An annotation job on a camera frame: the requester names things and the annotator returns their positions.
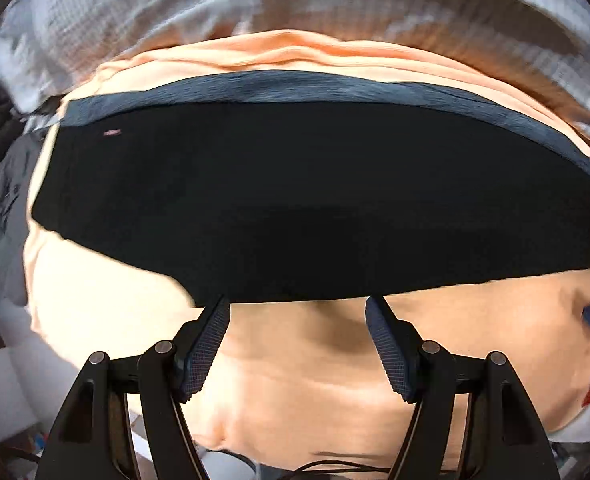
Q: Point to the grey quilted duvet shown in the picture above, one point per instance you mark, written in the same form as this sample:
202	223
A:
5	210

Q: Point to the grey white striped blanket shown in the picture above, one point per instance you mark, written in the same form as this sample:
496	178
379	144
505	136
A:
125	10

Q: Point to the black pants with grey waistband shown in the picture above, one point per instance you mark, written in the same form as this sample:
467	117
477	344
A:
295	200

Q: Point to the peach bed sheet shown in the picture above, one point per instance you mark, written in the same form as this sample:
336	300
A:
300	385

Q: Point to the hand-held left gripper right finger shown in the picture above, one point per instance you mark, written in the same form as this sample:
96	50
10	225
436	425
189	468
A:
387	347

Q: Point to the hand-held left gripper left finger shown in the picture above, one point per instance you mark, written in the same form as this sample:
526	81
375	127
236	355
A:
206	347

